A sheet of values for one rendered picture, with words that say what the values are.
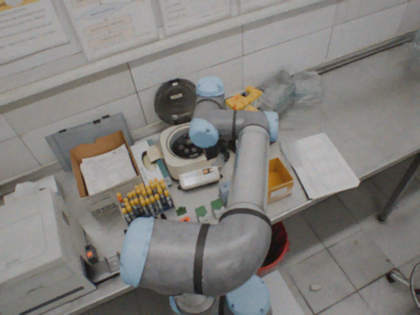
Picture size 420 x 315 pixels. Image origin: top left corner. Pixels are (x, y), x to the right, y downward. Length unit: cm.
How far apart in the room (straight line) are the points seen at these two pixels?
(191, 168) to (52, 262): 63
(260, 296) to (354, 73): 142
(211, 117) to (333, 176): 76
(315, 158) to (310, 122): 24
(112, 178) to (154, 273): 94
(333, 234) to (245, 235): 182
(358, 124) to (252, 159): 108
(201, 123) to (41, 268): 63
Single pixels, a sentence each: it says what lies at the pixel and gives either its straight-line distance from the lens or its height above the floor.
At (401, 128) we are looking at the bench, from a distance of 176.
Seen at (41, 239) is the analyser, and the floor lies 117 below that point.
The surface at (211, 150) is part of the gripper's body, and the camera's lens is 102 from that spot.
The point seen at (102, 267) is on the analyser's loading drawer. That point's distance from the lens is 128.
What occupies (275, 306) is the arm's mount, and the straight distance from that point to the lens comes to 115.
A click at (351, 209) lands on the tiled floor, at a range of 246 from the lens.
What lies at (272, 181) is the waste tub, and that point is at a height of 88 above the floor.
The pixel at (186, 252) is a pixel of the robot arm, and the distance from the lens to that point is 52.
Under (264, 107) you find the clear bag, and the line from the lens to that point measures 166.
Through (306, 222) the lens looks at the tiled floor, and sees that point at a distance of 233.
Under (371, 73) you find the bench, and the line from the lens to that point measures 203.
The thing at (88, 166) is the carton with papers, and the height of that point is 94.
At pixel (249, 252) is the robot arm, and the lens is 53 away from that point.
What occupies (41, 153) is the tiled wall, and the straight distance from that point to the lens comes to 160.
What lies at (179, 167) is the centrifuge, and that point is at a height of 98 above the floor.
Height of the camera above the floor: 203
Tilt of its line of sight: 50 degrees down
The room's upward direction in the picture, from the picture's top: 8 degrees counter-clockwise
